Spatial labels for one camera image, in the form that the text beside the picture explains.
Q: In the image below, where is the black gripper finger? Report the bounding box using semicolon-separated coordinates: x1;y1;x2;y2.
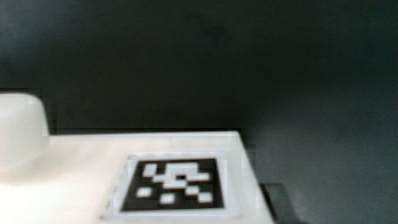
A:
259;183;303;224

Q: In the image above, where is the white drawer box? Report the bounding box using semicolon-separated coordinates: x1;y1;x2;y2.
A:
0;93;275;224

